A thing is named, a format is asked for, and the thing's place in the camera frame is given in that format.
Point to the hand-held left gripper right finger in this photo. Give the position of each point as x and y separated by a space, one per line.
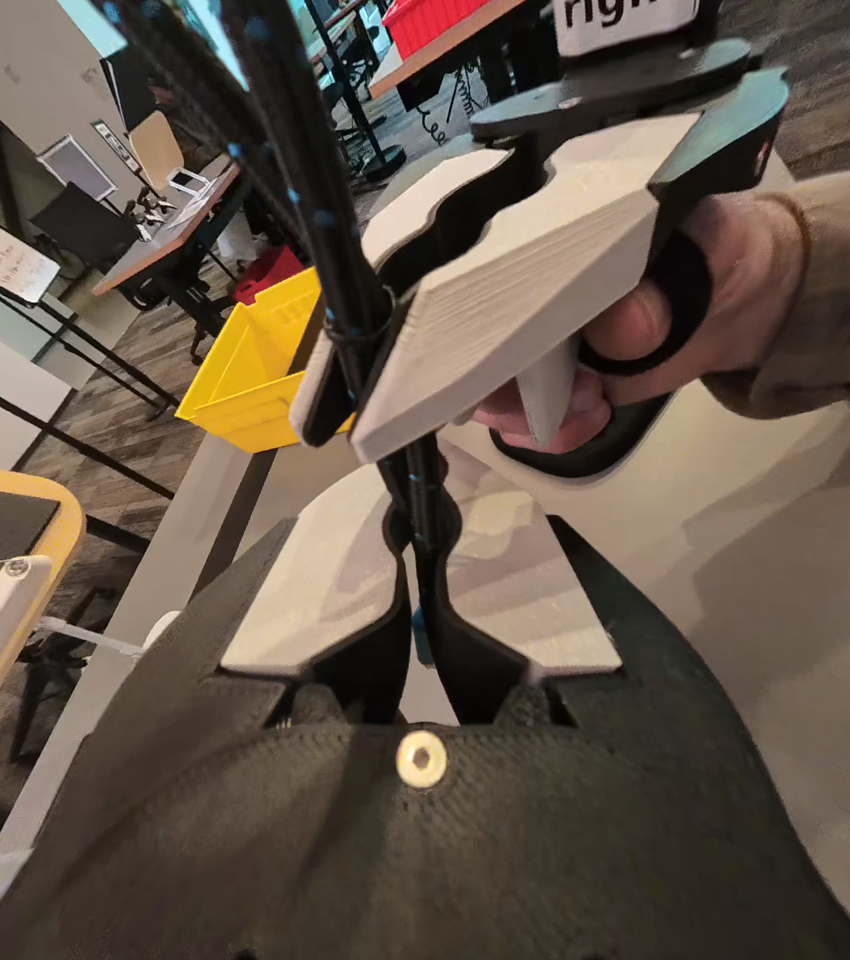
537 600

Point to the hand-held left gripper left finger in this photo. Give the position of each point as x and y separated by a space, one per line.
313 600

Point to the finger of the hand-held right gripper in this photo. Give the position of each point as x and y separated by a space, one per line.
425 195
545 270

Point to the yellow plastic bin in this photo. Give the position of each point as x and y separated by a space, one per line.
253 375

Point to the person's right forearm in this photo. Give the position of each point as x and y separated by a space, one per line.
845 285

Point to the person's right hand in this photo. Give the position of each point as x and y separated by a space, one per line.
747 285

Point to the red storage bins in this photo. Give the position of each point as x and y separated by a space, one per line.
432 23

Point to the red floor bin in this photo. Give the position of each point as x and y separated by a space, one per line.
268 275

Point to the wooden desk with black legs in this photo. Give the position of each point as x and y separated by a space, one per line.
170 240

